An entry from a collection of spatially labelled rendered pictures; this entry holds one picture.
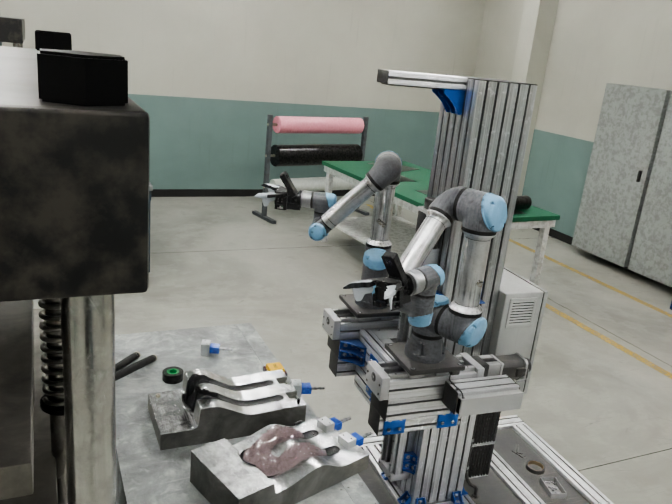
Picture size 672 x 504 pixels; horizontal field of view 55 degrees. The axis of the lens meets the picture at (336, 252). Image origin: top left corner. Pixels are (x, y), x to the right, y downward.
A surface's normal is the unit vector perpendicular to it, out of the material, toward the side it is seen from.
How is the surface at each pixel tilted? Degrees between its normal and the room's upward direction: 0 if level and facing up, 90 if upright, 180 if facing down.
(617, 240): 90
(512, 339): 90
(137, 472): 0
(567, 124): 90
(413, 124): 90
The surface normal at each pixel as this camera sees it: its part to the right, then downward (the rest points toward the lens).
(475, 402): 0.35, 0.32
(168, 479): 0.10, -0.95
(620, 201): -0.91, 0.04
